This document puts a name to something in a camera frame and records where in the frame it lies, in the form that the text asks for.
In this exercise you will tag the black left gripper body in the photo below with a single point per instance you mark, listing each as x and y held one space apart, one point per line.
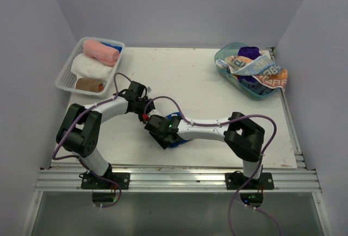
140 108

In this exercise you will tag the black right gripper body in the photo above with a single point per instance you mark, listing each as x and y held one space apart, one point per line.
160 138

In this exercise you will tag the royal blue towel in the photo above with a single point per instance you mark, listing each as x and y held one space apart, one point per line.
179 142

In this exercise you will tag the orange blue printed towel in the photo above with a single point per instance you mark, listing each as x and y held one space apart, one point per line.
262 70

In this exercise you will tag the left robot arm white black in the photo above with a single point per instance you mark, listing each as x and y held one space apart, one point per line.
80 128

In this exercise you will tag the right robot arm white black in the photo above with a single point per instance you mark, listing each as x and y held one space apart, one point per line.
242 135

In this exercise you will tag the brown rolled towel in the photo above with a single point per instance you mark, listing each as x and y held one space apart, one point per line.
87 84

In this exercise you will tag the blue rolled towel in basket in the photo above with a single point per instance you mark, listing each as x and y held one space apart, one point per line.
111 49

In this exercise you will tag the pink rolled towel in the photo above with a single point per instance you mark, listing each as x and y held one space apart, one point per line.
104 54

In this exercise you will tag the white rolled towel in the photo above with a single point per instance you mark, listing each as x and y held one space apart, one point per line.
86 67

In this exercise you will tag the white plastic mesh basket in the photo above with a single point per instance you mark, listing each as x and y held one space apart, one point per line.
66 80

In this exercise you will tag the grey-blue towel in tub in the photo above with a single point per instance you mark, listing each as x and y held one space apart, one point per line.
256 87

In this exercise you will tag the teal transparent plastic tub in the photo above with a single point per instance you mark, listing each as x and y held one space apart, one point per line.
232 50

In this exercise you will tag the purple towel in tub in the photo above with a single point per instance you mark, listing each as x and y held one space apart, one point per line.
249 52

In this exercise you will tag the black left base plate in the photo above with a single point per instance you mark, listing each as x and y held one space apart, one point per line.
115 180

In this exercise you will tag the aluminium mounting rail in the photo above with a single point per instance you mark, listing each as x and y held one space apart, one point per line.
174 179

